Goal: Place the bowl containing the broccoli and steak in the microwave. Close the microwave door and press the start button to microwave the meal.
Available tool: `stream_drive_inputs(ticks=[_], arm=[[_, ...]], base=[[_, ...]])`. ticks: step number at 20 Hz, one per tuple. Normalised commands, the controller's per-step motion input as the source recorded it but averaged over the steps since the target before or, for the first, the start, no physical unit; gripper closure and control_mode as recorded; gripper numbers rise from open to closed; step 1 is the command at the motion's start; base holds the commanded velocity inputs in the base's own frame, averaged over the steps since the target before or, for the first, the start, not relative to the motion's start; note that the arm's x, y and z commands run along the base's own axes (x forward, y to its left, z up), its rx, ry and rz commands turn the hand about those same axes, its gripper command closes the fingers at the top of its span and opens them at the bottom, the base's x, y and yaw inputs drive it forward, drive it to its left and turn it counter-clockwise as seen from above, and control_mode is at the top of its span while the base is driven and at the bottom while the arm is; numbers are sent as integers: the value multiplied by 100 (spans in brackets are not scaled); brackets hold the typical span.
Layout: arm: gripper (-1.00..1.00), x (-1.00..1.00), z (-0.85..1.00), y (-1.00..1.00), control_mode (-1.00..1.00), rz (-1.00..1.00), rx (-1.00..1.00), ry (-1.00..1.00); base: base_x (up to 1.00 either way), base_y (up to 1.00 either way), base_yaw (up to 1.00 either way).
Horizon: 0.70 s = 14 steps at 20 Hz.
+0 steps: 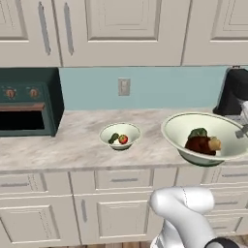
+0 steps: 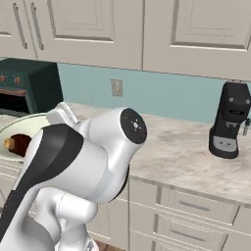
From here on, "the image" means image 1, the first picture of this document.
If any dark red steak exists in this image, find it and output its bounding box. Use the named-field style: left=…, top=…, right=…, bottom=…
left=184, top=135, right=217, bottom=157

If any tan bread roll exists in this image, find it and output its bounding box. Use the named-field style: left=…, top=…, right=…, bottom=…
left=207, top=136, right=223, bottom=152

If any small white green-rimmed bowl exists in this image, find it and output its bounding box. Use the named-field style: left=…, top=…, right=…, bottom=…
left=98, top=122, right=142, bottom=151

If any grey wall cupboard handle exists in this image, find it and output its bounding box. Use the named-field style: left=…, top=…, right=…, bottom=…
left=63, top=2, right=75, bottom=56
left=37, top=1, right=52, bottom=56

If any red apple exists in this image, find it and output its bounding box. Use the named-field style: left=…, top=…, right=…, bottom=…
left=117, top=134, right=130, bottom=145

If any grey base cupboard handle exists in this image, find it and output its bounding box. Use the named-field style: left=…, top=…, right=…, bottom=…
left=79, top=199, right=89, bottom=224

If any beige base cupboard door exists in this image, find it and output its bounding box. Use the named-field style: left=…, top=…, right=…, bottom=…
left=0, top=194, right=81, bottom=248
left=73, top=191, right=167, bottom=246

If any large white green-rimmed bowl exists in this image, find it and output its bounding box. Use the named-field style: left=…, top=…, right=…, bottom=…
left=160, top=111, right=248, bottom=168

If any green broccoli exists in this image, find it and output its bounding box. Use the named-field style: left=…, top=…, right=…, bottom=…
left=187, top=127, right=209, bottom=140

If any dark green toaster oven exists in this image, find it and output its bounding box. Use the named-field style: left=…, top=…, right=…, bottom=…
left=0, top=67, right=65, bottom=138

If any black countertop appliance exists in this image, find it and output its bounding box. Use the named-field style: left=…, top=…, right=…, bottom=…
left=212, top=65, right=248, bottom=117

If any grey wall outlet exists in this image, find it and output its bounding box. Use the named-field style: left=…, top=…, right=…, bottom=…
left=117, top=77, right=132, bottom=97

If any wide beige wall cupboard door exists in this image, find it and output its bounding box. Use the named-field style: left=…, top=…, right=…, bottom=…
left=52, top=0, right=192, bottom=68

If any copper toaster oven knob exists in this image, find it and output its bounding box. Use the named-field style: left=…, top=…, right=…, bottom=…
left=27, top=87, right=41, bottom=100
left=4, top=87, right=17, bottom=100

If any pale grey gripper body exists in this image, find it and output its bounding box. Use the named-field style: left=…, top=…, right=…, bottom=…
left=239, top=100, right=248, bottom=127

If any narrow beige wall cupboard door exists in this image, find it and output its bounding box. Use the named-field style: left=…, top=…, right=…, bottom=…
left=0, top=0, right=62, bottom=68

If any green cucumber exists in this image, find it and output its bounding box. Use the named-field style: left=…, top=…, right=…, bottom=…
left=108, top=132, right=121, bottom=145

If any brown toaster oven handle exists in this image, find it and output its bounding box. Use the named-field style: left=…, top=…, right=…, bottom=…
left=0, top=103, right=46, bottom=112

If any beige drawer front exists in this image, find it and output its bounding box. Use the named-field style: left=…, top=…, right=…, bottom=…
left=204, top=212, right=248, bottom=237
left=175, top=164, right=248, bottom=188
left=207, top=186, right=248, bottom=213
left=0, top=171, right=73, bottom=197
left=70, top=167, right=178, bottom=196

